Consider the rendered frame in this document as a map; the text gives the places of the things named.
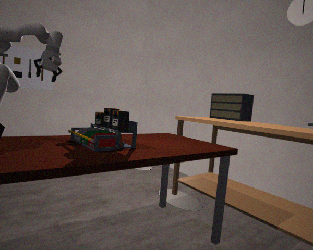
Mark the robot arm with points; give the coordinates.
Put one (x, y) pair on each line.
(8, 81)

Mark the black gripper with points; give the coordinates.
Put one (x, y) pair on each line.
(47, 64)

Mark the grey open bin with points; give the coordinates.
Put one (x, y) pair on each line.
(83, 131)

